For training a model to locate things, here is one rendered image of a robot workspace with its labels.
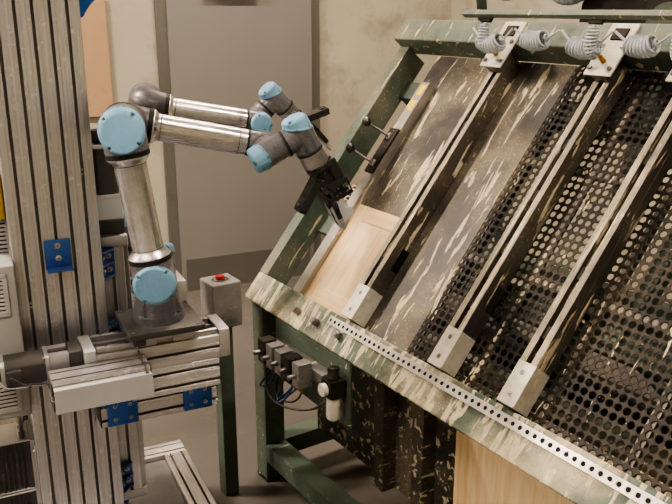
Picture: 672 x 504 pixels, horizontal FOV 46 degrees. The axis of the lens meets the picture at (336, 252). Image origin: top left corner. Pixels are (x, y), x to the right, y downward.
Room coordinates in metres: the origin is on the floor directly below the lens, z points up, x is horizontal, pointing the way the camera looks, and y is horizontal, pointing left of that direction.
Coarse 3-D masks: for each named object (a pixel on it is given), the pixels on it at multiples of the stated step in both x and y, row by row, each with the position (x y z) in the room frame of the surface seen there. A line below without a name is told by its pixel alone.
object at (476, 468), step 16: (464, 448) 2.28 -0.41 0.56; (480, 448) 2.23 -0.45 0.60; (464, 464) 2.28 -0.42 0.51; (480, 464) 2.22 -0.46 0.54; (496, 464) 2.17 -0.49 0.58; (464, 480) 2.27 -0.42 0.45; (480, 480) 2.22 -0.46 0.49; (496, 480) 2.16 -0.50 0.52; (512, 480) 2.11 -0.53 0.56; (528, 480) 2.06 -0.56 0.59; (464, 496) 2.27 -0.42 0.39; (480, 496) 2.22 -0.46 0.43; (496, 496) 2.16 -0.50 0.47; (512, 496) 2.10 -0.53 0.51; (528, 496) 2.05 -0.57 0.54; (544, 496) 2.00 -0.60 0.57; (560, 496) 1.96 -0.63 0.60
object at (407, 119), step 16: (416, 96) 3.14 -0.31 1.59; (416, 112) 3.10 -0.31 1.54; (400, 128) 3.07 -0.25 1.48; (400, 144) 3.06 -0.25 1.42; (384, 160) 3.02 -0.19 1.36; (368, 176) 3.00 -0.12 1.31; (368, 192) 2.98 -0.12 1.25; (336, 224) 2.94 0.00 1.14; (336, 240) 2.90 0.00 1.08; (320, 256) 2.87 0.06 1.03; (304, 272) 2.87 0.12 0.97; (304, 288) 2.82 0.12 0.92
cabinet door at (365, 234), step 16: (368, 208) 2.91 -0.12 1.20; (352, 224) 2.91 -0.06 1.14; (368, 224) 2.85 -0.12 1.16; (384, 224) 2.78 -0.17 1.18; (352, 240) 2.85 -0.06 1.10; (368, 240) 2.79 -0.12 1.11; (384, 240) 2.73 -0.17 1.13; (336, 256) 2.84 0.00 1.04; (352, 256) 2.79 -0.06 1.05; (368, 256) 2.73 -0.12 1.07; (320, 272) 2.84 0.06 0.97; (336, 272) 2.78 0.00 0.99; (352, 272) 2.73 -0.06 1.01; (320, 288) 2.78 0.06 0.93; (336, 288) 2.72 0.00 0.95; (352, 288) 2.67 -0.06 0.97; (320, 304) 2.72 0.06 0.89; (336, 304) 2.66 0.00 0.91
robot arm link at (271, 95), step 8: (264, 88) 2.90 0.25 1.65; (272, 88) 2.88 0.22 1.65; (280, 88) 2.91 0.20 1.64; (264, 96) 2.88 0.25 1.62; (272, 96) 2.88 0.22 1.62; (280, 96) 2.90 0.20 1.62; (288, 96) 2.94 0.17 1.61; (264, 104) 2.89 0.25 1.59; (272, 104) 2.89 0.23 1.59; (280, 104) 2.90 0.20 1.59; (288, 104) 2.91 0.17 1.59; (272, 112) 2.90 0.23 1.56; (280, 112) 2.91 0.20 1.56
